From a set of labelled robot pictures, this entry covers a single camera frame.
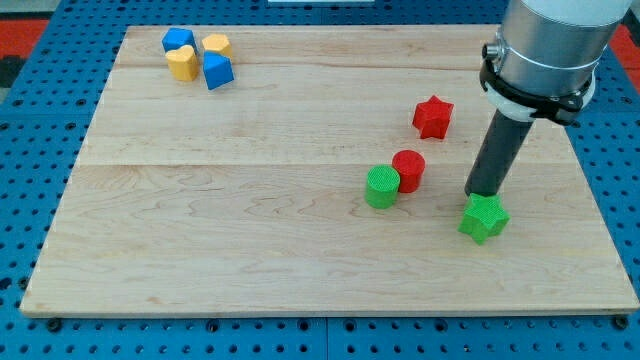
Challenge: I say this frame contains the green star block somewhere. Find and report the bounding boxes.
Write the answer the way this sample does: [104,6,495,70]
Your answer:
[458,193,511,245]

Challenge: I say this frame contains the red cylinder block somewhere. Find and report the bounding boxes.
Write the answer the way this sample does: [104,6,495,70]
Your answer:
[392,150,426,193]

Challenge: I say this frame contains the wooden board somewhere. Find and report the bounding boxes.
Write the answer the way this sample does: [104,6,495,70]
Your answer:
[20,25,639,318]

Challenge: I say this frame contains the blue wedge block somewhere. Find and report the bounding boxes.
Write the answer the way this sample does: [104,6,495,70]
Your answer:
[203,52,235,90]

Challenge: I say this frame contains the green cylinder block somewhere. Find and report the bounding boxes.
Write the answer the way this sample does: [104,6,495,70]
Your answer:
[365,165,400,209]

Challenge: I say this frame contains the yellow heart block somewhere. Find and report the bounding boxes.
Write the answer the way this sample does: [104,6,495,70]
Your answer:
[165,45,199,82]

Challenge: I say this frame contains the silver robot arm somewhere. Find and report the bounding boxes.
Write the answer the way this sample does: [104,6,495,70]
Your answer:
[480,0,632,126]

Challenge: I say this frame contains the red star block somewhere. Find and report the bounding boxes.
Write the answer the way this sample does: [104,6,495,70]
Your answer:
[412,95,454,139]

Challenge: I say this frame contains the blue cube block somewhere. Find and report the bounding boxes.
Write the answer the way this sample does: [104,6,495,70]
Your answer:
[161,27,198,52]

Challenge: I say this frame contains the yellow hexagon block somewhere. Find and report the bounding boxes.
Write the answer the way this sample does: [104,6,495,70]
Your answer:
[201,33,233,59]

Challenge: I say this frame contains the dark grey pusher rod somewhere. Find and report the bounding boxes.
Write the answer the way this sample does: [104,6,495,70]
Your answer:
[464,110,532,196]

